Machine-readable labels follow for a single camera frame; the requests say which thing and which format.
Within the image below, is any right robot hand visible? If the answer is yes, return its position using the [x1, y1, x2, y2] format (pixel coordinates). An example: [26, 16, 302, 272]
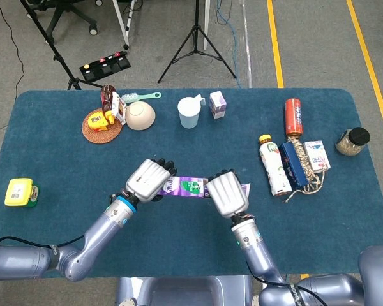
[206, 169, 250, 219]

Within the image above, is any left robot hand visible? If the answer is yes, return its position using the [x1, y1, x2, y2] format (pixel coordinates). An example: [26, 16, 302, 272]
[124, 157, 178, 203]

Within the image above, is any purple toothpaste box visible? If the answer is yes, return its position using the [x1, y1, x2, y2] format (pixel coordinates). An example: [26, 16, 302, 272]
[156, 175, 211, 199]

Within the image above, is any blue felt table cover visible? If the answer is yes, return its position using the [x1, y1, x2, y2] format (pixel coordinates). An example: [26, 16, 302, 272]
[0, 88, 383, 280]

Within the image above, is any white bottle yellow cap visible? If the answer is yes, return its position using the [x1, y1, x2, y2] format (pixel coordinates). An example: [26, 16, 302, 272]
[259, 134, 292, 196]

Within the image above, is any beige bowl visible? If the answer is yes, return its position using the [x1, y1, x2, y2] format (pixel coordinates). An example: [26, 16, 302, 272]
[126, 101, 156, 131]

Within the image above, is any round woven coaster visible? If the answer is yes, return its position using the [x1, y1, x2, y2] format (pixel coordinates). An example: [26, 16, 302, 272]
[81, 108, 124, 145]

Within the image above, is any dark blue rectangular box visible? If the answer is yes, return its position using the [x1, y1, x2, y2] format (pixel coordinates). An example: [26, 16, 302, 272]
[278, 141, 309, 189]

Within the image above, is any white snack packet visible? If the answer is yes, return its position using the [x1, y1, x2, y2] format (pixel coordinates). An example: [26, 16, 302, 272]
[110, 92, 128, 126]

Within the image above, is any light blue plastic cup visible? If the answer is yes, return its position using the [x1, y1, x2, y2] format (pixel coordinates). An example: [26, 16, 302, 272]
[177, 94, 206, 129]

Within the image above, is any green hair brush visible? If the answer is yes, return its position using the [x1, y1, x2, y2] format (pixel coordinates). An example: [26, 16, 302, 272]
[121, 91, 162, 103]

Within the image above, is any purple white drink carton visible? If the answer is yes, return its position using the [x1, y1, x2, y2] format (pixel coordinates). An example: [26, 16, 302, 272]
[209, 91, 227, 120]

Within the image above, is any brown bottle yellow cap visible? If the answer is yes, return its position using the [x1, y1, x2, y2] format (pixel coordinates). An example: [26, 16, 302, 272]
[100, 84, 117, 124]

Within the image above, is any white blue milk carton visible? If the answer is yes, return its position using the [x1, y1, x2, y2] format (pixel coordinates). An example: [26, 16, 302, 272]
[303, 140, 332, 174]

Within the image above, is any red orange drink can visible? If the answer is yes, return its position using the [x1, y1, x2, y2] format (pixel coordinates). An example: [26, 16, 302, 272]
[285, 98, 304, 138]

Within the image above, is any blue grey robot torso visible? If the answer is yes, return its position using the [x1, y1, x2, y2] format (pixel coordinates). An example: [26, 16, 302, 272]
[115, 275, 266, 306]

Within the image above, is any black foot pedal board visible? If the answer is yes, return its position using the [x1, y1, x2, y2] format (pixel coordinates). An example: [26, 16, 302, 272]
[79, 50, 132, 82]

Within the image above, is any yellow green lidded box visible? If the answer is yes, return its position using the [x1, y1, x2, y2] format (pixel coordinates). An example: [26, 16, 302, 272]
[4, 177, 41, 208]

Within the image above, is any glass jar black lid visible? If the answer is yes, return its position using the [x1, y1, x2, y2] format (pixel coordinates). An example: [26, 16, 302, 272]
[334, 127, 371, 157]

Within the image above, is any black light stand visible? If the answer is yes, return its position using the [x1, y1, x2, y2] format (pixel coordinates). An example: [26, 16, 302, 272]
[19, 0, 103, 91]

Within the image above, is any black tripod stand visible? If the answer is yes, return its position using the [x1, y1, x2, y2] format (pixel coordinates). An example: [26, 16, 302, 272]
[157, 0, 237, 84]

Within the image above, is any white upright pole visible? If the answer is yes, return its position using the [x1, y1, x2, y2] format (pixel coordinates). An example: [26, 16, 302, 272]
[203, 0, 211, 51]

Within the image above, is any black office chair base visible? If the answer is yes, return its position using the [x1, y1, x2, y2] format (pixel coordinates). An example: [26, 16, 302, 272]
[25, 0, 103, 45]

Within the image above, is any twine rope bundle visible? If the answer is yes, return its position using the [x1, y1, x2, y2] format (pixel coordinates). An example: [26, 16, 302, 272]
[282, 135, 326, 204]

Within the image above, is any white metal frame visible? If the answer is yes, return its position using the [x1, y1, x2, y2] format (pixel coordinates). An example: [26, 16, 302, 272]
[112, 0, 137, 50]

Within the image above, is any blue floor cable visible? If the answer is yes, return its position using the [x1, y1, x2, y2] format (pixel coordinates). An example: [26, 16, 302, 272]
[215, 0, 243, 89]

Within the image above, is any black floor cable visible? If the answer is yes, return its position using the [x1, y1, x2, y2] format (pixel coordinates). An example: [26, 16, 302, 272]
[0, 0, 26, 143]

